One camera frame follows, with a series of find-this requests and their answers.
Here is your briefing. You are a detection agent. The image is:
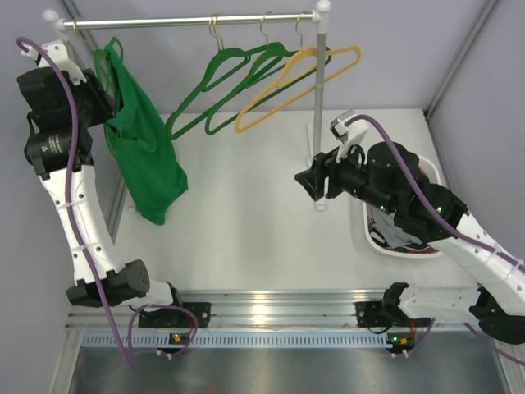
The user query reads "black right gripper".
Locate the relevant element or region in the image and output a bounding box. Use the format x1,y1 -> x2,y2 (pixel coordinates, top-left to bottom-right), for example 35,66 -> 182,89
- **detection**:
295,136 -> 395,215

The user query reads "green tank top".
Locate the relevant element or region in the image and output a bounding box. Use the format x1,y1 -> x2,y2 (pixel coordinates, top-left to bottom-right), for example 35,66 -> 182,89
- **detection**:
103,54 -> 189,226

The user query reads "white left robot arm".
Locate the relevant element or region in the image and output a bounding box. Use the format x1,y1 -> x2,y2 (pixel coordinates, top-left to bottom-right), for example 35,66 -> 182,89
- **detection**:
17,67 -> 185,326

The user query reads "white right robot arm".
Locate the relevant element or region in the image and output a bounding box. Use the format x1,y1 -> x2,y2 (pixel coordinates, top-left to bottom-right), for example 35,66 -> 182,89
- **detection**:
294,142 -> 524,345

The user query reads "yellow hanger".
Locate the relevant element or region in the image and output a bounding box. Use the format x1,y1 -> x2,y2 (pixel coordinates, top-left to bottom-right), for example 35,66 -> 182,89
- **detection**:
234,1 -> 362,134

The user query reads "green double hanger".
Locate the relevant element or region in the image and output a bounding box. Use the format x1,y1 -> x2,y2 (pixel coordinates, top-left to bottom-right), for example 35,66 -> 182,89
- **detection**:
165,13 -> 285,140

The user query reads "grey garment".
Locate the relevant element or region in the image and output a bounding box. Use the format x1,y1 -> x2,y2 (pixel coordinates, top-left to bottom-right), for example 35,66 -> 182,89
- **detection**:
374,212 -> 411,248

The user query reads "white laundry basket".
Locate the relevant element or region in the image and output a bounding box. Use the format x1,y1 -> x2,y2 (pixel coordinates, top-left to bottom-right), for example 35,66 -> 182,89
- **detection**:
362,156 -> 442,259

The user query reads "white metal clothes rack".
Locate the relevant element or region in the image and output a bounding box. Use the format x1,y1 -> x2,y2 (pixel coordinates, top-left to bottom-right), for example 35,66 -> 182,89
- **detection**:
42,0 -> 332,214

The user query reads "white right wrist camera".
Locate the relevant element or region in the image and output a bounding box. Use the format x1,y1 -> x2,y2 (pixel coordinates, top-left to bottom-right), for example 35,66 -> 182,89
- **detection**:
330,110 -> 368,163

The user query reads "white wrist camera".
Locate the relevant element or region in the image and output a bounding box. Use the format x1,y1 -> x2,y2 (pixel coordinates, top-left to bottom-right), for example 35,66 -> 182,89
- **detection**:
42,39 -> 87,86
330,110 -> 368,163

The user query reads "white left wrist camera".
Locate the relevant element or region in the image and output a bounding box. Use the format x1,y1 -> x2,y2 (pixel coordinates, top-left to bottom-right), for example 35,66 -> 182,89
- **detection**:
42,39 -> 87,86

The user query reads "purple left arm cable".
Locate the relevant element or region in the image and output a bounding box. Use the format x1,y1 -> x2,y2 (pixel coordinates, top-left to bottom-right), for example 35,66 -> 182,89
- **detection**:
15,36 -> 200,377

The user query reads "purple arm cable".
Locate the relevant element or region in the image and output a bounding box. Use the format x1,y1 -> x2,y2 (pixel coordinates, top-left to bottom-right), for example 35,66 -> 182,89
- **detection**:
15,36 -> 200,377
343,113 -> 525,369

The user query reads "aluminium mounting rail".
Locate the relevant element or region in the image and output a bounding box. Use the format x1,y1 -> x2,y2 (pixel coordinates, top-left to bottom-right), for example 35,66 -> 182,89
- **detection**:
65,289 -> 485,329

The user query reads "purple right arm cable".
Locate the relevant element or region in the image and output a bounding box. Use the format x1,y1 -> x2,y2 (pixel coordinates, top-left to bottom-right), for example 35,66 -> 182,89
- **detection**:
343,113 -> 525,369

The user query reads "perforated cable tray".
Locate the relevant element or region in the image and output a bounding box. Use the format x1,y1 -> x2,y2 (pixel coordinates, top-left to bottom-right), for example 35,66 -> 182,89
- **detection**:
81,331 -> 411,349

